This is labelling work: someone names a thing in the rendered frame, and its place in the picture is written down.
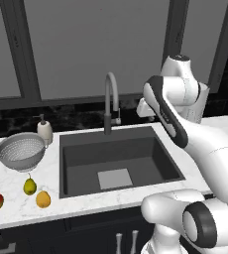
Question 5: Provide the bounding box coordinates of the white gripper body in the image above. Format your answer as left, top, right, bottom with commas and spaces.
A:
136, 97, 157, 119

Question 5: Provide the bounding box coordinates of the grey arched sink faucet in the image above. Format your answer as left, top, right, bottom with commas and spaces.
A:
103, 71, 122, 136

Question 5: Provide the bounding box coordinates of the dark grey sink basin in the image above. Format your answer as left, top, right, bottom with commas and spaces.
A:
58, 125, 186, 199

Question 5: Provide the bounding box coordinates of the grey metal colander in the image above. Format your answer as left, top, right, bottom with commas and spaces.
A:
0, 131, 50, 174

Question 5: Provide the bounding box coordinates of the yellow mango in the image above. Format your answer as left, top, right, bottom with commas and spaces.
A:
35, 190, 52, 209

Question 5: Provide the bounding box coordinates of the green pear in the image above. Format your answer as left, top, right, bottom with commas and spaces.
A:
23, 173, 38, 196

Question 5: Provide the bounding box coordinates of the dark framed window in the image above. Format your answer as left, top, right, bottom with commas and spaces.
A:
0, 0, 228, 111

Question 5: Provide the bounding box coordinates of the cream soap dispenser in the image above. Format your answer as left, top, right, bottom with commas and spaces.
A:
33, 113, 55, 147

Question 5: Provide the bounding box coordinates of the dark false drawer front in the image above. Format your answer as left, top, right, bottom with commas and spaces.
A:
64, 207, 146, 233

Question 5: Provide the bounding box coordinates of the dark cupboard door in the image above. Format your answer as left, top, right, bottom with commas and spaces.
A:
125, 221, 158, 254
63, 225, 128, 254

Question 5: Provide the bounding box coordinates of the silver cupboard handle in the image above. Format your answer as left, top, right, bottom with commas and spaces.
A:
115, 232, 124, 254
130, 229, 140, 254

